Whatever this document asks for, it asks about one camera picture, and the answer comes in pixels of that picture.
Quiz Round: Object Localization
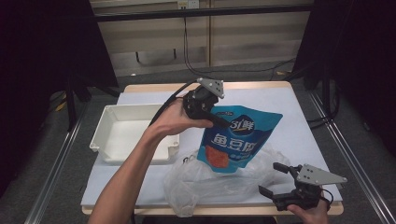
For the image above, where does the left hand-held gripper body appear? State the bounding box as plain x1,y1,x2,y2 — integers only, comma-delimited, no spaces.
182,77,225,120

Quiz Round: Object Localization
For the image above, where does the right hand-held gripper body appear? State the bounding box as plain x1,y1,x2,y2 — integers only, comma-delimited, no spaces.
274,163,348,212

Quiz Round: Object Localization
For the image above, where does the blue snack packet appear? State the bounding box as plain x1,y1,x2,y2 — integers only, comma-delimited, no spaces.
196,105,284,174

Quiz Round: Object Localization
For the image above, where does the clear plastic bag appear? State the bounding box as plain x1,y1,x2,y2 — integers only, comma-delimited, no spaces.
163,146,292,218

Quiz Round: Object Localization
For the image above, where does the person's right hand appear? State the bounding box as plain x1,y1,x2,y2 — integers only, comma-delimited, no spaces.
286,200,330,224

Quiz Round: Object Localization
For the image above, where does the person's left hand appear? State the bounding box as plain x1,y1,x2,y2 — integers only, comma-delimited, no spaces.
148,98,214,141

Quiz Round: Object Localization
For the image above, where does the white table mat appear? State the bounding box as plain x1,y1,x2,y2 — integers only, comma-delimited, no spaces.
81,87,344,208

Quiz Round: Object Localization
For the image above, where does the white plastic tray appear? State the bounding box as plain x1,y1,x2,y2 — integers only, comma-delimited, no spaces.
89,104,181,165

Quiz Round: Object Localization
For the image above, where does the black metal stand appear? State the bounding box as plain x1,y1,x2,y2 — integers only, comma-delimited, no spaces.
321,62,332,117
64,77,78,133

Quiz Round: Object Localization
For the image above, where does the black horizontal bar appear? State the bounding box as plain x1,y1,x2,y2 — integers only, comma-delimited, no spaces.
94,4,314,22

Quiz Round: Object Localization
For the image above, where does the black curtain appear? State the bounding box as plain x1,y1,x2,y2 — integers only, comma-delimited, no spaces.
292,0,396,155
0,0,120,190

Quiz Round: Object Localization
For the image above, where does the black floor cable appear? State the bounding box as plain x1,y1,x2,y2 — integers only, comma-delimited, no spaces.
214,58,296,81

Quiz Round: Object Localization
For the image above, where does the black hanging cable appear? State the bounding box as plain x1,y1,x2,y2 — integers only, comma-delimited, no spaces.
182,17,219,82

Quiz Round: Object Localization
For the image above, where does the aluminium floor rail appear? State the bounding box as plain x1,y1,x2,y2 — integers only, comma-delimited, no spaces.
307,90,396,224
24,115,86,224

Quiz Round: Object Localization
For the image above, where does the white wall outlet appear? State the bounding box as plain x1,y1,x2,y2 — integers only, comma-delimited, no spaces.
177,0,200,9

